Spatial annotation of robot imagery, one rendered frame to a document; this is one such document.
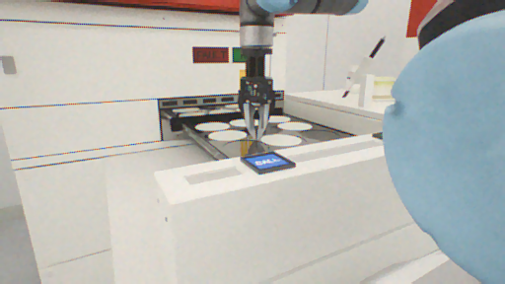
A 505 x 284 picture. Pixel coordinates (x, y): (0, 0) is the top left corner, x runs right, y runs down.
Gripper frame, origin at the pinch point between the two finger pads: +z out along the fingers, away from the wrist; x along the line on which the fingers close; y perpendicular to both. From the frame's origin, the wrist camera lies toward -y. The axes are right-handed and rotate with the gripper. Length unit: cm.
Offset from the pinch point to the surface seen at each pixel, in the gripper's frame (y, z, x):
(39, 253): 0, 35, -60
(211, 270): 41.7, 4.9, -5.0
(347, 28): -252, -44, 94
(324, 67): -239, -5, 70
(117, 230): 27.1, 9.4, -23.0
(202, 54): -22.9, -18.6, -16.5
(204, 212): 41.9, -2.7, -5.5
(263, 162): 33.1, -5.0, 1.0
